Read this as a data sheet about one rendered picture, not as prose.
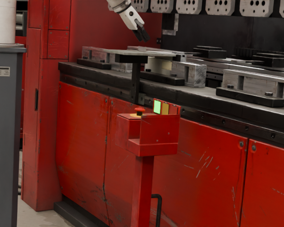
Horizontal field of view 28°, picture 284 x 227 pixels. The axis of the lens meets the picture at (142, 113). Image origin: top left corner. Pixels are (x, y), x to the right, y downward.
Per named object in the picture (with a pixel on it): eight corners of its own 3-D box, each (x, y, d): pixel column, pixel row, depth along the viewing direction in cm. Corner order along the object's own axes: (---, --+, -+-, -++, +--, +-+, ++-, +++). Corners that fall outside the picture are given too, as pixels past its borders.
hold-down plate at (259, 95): (215, 94, 214) (215, 87, 214) (226, 94, 217) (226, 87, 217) (272, 107, 189) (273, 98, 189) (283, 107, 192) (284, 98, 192)
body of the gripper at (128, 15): (133, 0, 237) (147, 22, 242) (124, 1, 247) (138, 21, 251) (119, 11, 236) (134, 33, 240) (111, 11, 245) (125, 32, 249)
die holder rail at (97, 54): (81, 63, 321) (82, 46, 320) (90, 63, 324) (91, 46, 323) (125, 72, 280) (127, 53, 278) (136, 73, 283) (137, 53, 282)
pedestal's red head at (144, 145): (114, 144, 216) (117, 97, 213) (151, 143, 223) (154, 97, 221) (138, 156, 199) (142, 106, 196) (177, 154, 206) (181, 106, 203)
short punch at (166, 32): (160, 34, 257) (162, 12, 255) (164, 34, 258) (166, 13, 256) (173, 35, 249) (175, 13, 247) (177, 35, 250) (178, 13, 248)
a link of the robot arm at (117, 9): (130, -4, 237) (135, 2, 238) (123, -4, 245) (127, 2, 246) (116, 7, 235) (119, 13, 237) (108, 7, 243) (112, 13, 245)
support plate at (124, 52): (103, 51, 247) (103, 49, 247) (153, 53, 261) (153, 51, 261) (124, 54, 232) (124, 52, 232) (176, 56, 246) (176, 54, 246)
